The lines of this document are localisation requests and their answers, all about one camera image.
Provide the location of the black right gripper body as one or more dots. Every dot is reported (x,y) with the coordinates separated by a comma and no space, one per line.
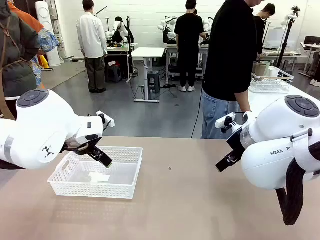
(236,140)

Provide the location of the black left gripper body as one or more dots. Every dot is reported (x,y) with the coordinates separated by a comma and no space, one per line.
(86,149)

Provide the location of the white perforated plastic basket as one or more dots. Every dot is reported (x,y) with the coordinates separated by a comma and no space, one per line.
(100,191)

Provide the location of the person bare forearm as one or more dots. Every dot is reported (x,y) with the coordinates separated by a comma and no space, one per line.
(242,102)

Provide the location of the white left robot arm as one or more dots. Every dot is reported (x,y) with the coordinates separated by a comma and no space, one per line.
(37,130)

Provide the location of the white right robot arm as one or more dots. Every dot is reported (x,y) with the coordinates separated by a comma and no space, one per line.
(270,162)

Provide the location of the white sticker in basket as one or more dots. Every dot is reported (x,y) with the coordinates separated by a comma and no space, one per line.
(100,177)

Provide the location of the white side table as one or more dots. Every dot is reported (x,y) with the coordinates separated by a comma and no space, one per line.
(265,98)

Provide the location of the white cylinder container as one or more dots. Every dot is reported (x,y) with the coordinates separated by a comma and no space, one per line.
(273,72)

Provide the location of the dark plastic stool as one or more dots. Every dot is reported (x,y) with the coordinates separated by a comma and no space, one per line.
(113,72)

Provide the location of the person black polo blue jeans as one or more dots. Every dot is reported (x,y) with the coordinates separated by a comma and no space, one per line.
(230,50)

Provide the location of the grey plastic stool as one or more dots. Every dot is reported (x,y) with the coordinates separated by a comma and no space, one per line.
(153,80)

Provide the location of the wooden top workbench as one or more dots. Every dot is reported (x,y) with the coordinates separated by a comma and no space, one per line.
(117,49)

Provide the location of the figure in green puffer jacket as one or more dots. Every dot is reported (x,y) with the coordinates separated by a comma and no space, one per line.
(17,62)

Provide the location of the grey metal workbench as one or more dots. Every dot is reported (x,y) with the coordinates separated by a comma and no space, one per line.
(171,50)

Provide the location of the person in white shirt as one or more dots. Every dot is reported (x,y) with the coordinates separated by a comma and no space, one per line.
(91,37)

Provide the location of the person black tee black trousers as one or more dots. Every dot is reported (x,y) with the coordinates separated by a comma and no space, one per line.
(188,37)

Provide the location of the white standing desk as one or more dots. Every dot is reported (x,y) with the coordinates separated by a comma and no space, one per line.
(147,52)

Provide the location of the mannequin orange and blue clothes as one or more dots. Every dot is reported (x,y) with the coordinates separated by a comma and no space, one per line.
(47,40)

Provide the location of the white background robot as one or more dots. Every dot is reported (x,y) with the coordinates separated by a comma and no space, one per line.
(117,27)
(167,27)

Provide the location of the person in black top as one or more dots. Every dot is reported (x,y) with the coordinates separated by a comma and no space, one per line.
(266,15)

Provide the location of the tall white tower appliance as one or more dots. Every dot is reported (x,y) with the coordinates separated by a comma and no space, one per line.
(46,15)

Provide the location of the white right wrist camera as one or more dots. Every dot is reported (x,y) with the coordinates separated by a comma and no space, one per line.
(223,121)

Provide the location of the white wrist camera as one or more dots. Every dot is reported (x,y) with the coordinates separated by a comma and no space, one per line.
(223,121)
(107,120)

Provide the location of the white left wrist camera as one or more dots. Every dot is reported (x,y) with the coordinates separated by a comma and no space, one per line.
(107,120)

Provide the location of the black camera tripod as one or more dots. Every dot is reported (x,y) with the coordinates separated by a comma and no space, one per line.
(287,37)

